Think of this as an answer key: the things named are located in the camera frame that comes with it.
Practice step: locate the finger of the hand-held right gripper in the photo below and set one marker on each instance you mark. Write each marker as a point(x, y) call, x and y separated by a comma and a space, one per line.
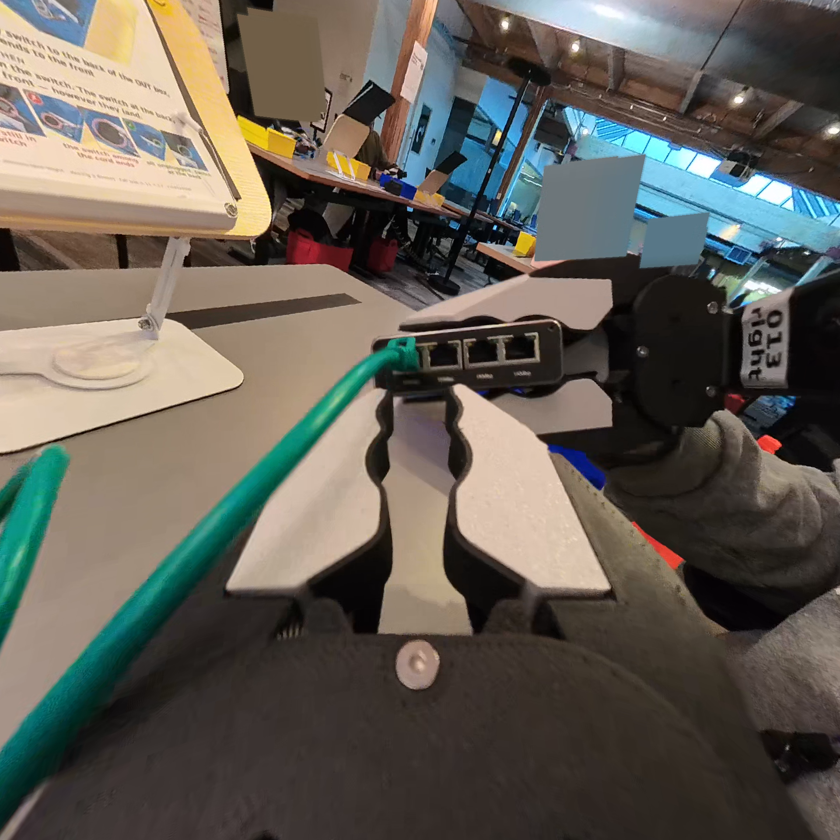
point(525, 302)
point(584, 410)

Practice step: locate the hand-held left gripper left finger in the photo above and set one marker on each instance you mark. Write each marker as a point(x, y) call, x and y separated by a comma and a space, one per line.
point(328, 512)

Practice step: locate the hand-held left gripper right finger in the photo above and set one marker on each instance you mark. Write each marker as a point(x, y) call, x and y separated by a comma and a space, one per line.
point(525, 518)

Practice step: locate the blue plastic bin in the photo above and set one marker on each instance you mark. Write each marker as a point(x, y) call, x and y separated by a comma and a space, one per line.
point(400, 187)
point(584, 469)

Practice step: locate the black network switch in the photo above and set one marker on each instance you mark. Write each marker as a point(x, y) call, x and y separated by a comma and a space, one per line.
point(453, 379)

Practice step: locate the wooden desk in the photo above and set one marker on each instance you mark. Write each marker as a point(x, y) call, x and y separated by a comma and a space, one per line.
point(315, 174)
point(505, 253)

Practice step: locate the yellow plastic bin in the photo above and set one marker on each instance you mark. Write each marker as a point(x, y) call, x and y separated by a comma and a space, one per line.
point(262, 134)
point(351, 167)
point(428, 197)
point(525, 244)

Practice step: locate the red fabric bag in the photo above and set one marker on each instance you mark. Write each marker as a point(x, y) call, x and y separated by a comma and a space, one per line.
point(318, 253)
point(384, 256)

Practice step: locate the white document stand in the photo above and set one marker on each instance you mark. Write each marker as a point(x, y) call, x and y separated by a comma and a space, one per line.
point(131, 394)
point(439, 174)
point(354, 131)

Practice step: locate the black pole stand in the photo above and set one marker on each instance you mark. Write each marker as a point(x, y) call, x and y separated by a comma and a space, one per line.
point(530, 71)

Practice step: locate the wooden pillar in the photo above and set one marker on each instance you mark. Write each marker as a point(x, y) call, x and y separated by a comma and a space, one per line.
point(420, 19)

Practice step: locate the black badge reel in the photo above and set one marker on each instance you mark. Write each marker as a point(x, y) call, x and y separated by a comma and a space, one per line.
point(800, 751)

